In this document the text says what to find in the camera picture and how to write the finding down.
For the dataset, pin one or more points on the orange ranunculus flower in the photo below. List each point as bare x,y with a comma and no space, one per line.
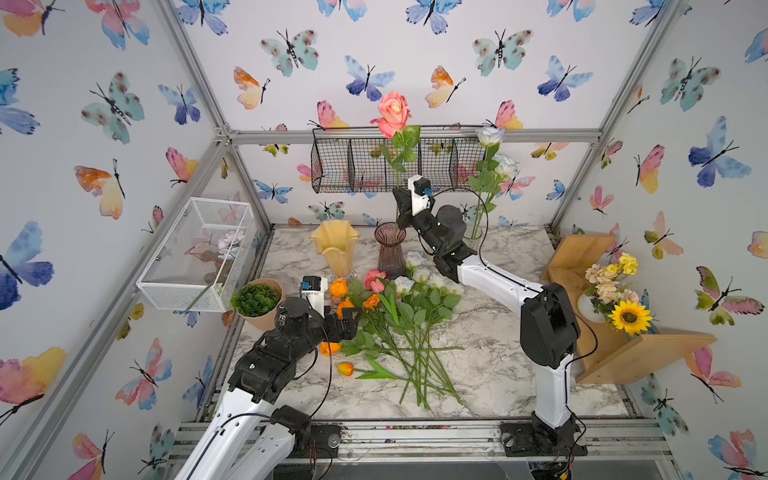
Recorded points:
329,349

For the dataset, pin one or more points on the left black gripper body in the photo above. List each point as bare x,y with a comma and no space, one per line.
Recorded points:
333,334

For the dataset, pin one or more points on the wooden corner shelf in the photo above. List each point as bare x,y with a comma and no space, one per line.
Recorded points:
608,356

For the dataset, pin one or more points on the yellow ruffled vase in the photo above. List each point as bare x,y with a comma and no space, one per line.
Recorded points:
336,240

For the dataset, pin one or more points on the pink rose pair stem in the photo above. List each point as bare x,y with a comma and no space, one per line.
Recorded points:
375,281

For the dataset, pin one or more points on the potted green succulent plant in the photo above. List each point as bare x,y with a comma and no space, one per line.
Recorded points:
257,302

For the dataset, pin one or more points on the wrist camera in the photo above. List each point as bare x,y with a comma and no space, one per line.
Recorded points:
313,289
421,194

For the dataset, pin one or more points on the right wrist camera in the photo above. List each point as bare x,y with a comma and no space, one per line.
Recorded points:
421,194

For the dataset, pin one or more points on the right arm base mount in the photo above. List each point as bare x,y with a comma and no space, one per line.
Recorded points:
535,438

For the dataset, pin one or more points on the white roses bunch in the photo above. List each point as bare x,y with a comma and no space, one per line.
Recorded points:
420,272

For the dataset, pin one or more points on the purple glass vase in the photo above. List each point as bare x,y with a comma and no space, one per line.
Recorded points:
391,259

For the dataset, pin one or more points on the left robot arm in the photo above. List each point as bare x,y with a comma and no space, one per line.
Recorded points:
249,434

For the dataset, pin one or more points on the pink rose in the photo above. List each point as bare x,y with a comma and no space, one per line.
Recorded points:
393,114

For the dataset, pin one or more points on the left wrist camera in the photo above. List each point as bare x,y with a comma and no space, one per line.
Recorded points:
313,289

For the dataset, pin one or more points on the black wire wall basket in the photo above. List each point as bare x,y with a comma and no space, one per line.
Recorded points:
363,160

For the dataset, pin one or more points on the clear glass vase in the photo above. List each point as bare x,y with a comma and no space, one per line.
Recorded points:
476,226

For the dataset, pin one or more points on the orange tulip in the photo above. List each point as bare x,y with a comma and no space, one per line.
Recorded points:
376,372

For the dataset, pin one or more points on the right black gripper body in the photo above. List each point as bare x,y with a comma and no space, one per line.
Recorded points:
405,208

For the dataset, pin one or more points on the white mesh wall basket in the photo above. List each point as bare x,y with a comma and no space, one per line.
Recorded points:
199,260

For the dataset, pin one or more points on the sunflower bouquet in vase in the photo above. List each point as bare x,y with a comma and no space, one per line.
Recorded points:
609,298

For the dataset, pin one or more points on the orange rose flower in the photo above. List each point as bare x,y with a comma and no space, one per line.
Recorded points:
338,288

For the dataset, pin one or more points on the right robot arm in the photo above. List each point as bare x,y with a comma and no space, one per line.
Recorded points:
549,329

